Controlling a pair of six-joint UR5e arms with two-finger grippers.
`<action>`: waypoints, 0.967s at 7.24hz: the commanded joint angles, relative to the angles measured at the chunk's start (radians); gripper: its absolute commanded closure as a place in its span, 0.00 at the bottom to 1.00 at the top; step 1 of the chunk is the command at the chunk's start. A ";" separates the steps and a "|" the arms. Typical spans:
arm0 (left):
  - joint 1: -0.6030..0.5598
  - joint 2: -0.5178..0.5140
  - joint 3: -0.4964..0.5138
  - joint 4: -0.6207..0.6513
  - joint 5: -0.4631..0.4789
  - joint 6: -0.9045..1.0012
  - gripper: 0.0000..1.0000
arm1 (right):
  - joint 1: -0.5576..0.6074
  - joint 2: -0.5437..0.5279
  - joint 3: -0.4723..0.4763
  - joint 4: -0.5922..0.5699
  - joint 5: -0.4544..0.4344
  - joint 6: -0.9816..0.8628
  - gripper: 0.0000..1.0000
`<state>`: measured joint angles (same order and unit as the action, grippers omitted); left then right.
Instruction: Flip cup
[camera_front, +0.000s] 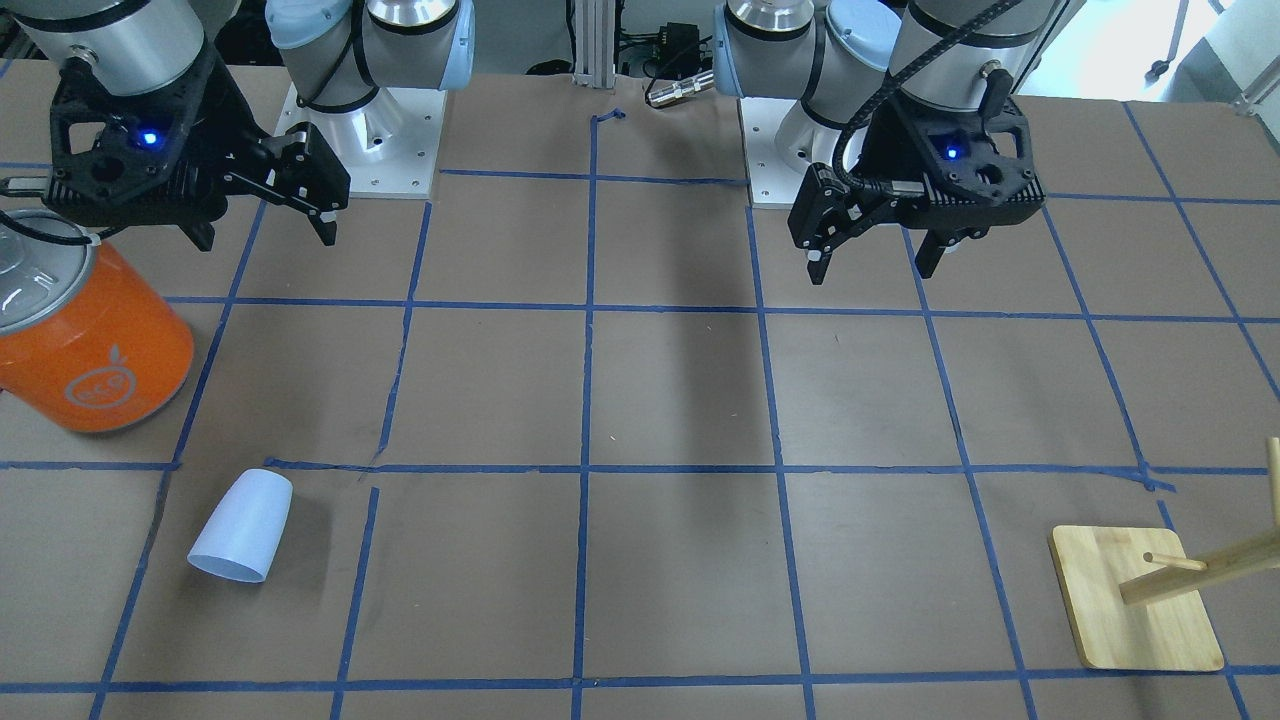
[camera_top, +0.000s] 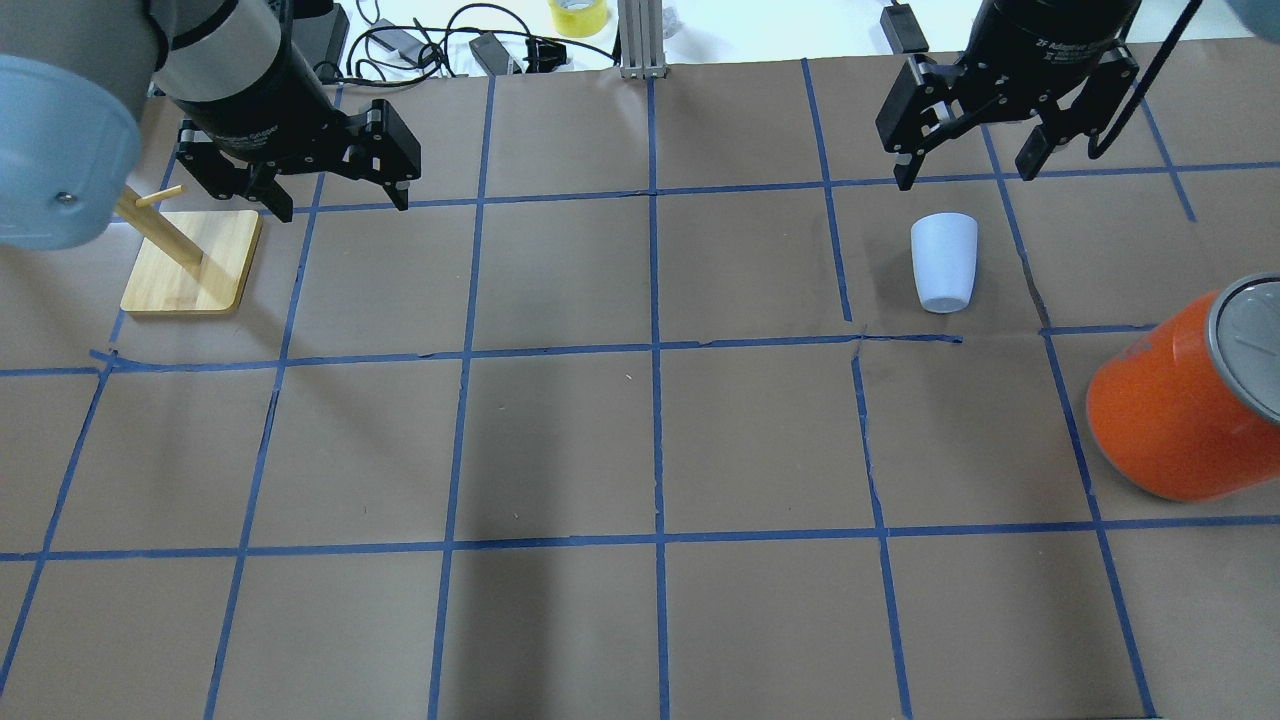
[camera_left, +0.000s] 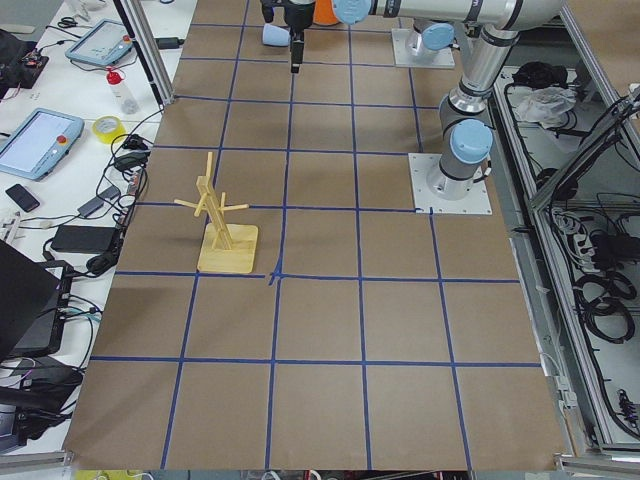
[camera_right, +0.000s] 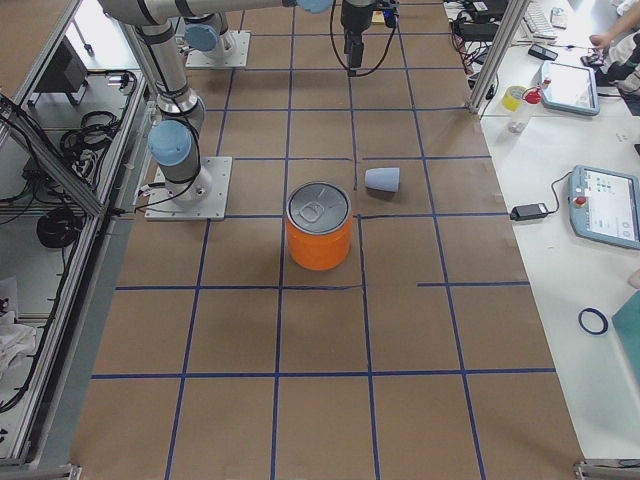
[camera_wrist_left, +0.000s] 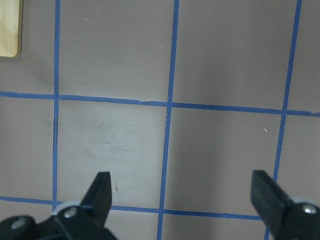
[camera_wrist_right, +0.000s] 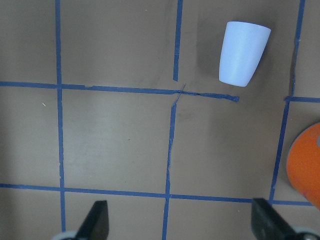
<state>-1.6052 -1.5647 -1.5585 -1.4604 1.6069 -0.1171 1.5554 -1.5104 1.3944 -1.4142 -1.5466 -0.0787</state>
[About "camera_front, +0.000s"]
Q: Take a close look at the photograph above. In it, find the aluminium frame post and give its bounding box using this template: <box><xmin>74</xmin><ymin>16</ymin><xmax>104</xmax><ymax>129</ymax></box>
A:
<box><xmin>566</xmin><ymin>1</ymin><xmax>622</xmax><ymax>91</ymax></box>

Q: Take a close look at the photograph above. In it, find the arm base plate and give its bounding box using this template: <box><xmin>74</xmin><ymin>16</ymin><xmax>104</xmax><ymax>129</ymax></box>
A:
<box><xmin>739</xmin><ymin>97</ymin><xmax>838</xmax><ymax>210</ymax></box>
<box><xmin>275</xmin><ymin>87</ymin><xmax>451</xmax><ymax>200</ymax></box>

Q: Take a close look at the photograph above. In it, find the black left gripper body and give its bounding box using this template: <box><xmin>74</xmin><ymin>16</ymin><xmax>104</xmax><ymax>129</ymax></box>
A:
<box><xmin>852</xmin><ymin>94</ymin><xmax>1044</xmax><ymax>233</ymax></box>

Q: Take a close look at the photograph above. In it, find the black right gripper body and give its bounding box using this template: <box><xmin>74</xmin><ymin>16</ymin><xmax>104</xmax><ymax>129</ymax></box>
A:
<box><xmin>47</xmin><ymin>44</ymin><xmax>276</xmax><ymax>231</ymax></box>

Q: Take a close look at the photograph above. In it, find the silver metal connector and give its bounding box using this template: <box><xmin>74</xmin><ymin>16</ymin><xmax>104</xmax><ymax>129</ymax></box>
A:
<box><xmin>645</xmin><ymin>70</ymin><xmax>716</xmax><ymax>110</ymax></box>

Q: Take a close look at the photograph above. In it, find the light blue cup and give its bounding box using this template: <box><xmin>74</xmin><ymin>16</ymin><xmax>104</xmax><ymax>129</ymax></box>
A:
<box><xmin>187</xmin><ymin>468</ymin><xmax>293</xmax><ymax>584</ymax></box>

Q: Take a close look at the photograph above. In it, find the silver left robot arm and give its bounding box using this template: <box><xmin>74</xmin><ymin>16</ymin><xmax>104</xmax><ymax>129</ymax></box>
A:
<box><xmin>712</xmin><ymin>1</ymin><xmax>1068</xmax><ymax>284</ymax></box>

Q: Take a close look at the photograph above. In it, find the black electronics box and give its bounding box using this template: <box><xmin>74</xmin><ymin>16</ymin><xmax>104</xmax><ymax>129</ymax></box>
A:
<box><xmin>652</xmin><ymin>22</ymin><xmax>703</xmax><ymax>79</ymax></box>

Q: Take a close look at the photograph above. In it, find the orange metal can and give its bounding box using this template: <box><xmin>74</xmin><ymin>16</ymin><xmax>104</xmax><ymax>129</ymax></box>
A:
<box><xmin>1</xmin><ymin>209</ymin><xmax>195</xmax><ymax>433</ymax></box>

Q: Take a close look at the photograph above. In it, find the wooden cup stand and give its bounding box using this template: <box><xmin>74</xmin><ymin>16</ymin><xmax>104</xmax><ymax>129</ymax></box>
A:
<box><xmin>1048</xmin><ymin>437</ymin><xmax>1280</xmax><ymax>671</ymax></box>

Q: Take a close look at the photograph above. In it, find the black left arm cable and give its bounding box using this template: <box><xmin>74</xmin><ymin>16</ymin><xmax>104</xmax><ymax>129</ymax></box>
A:
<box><xmin>832</xmin><ymin>0</ymin><xmax>1027</xmax><ymax>196</ymax></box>

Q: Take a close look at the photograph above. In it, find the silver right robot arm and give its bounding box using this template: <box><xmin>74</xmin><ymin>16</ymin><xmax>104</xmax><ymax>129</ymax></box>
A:
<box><xmin>3</xmin><ymin>1</ymin><xmax>475</xmax><ymax>251</ymax></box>

